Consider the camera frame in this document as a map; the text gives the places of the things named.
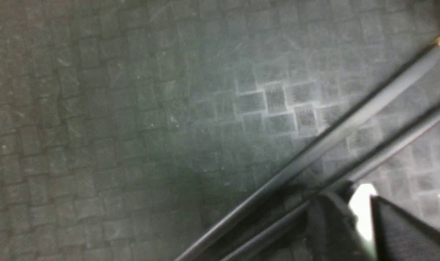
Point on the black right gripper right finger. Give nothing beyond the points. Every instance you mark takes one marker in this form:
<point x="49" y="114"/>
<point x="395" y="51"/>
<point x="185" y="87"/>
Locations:
<point x="400" y="236"/>

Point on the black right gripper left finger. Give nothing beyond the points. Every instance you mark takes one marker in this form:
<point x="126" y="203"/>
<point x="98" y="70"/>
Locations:
<point x="331" y="230"/>

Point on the black chopstick gold band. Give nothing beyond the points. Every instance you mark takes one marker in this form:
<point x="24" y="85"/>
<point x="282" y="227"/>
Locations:
<point x="358" y="115"/>

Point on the black plastic serving tray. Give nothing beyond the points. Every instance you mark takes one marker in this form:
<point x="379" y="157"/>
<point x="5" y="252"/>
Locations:
<point x="129" y="127"/>

